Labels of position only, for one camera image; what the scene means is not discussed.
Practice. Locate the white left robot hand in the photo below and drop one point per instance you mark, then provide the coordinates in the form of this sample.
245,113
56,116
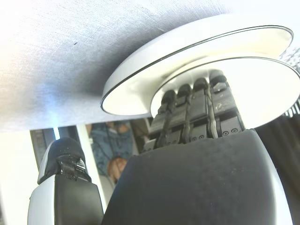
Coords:
187,182

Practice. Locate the white plate with leaf print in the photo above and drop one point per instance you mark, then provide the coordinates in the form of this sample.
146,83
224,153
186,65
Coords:
164,44
269,93

